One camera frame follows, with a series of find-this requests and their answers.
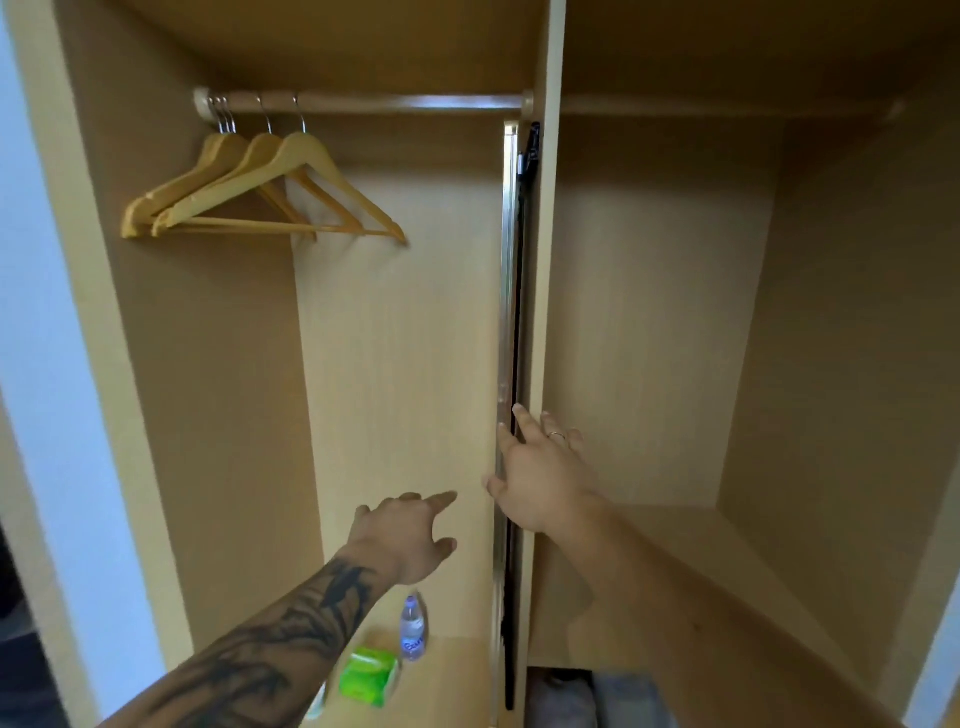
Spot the person's left hand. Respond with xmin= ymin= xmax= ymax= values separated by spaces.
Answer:
xmin=341 ymin=491 xmax=460 ymax=588

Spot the person's right hand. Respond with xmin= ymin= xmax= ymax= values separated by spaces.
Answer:
xmin=485 ymin=403 xmax=613 ymax=535

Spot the pull-out wardrobe mirror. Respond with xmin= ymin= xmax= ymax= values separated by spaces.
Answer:
xmin=491 ymin=119 xmax=543 ymax=714

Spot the person's right forearm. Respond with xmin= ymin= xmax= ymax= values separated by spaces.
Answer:
xmin=558 ymin=494 xmax=901 ymax=728

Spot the person's left forearm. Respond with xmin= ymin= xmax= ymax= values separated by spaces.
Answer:
xmin=101 ymin=547 xmax=399 ymax=728

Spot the light wooden wardrobe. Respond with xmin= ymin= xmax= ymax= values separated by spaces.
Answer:
xmin=7 ymin=0 xmax=960 ymax=728

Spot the clear plastic water bottle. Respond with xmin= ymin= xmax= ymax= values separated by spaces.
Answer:
xmin=399 ymin=592 xmax=429 ymax=663

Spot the green tissue packet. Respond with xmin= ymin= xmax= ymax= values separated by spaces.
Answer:
xmin=338 ymin=647 xmax=400 ymax=708

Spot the white bag with black label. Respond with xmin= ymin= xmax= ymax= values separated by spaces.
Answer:
xmin=524 ymin=667 xmax=601 ymax=728

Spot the blue plastic bag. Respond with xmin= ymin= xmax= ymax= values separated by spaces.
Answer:
xmin=596 ymin=672 xmax=676 ymax=728

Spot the wooden hanging rod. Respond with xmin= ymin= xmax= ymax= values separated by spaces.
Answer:
xmin=192 ymin=86 xmax=535 ymax=120
xmin=562 ymin=93 xmax=909 ymax=125

